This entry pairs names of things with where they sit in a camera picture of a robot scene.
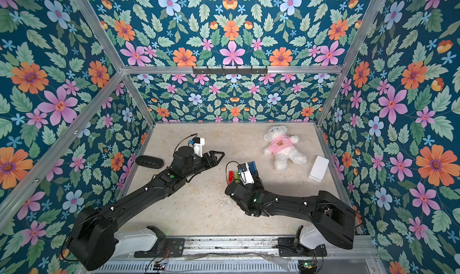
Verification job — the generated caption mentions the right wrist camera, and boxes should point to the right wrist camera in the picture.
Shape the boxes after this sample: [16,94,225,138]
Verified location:
[237,163,255,185]

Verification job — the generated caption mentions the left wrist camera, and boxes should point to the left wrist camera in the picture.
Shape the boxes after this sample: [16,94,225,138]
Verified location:
[190,137,206,157]

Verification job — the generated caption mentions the black oval case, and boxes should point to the black oval case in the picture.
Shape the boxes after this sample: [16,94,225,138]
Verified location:
[135,155,164,169]

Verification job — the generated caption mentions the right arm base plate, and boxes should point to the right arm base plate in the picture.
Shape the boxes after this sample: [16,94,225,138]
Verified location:
[276,225,327,257]

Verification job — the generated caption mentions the white rectangular box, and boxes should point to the white rectangular box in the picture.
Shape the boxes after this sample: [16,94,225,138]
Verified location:
[309,155,329,182]

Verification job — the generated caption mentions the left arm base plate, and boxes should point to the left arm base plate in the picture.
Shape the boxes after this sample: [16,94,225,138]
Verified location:
[134,226,185,258]

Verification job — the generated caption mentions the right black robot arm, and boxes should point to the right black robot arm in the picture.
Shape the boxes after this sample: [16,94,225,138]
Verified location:
[225,181,357,250]

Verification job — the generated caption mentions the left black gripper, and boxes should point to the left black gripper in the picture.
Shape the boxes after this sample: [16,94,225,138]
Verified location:
[180,152,224,180]

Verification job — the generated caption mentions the red lego brick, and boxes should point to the red lego brick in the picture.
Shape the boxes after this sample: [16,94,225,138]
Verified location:
[228,171,235,183]

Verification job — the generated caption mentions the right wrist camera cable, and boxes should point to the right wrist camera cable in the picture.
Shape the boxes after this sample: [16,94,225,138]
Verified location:
[224,160,240,185]

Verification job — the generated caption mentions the black hook rail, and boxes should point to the black hook rail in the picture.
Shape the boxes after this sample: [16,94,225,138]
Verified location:
[192,66,268,76]

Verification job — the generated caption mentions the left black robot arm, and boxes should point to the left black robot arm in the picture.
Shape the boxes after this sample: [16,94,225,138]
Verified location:
[64,146,225,270]

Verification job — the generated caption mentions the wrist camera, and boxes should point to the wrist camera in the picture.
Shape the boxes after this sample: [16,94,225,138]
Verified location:
[190,137,206,157]
[237,163,255,185]

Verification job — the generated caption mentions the white teddy bear pink shirt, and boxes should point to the white teddy bear pink shirt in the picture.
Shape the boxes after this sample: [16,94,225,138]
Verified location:
[263,125,307,171]

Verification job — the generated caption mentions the aluminium front rail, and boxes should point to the aluminium front rail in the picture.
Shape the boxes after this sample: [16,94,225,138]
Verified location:
[96,236,386,274]

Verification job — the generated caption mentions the blue lego brick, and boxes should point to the blue lego brick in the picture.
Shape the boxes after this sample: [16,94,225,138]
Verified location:
[247,161,258,176]

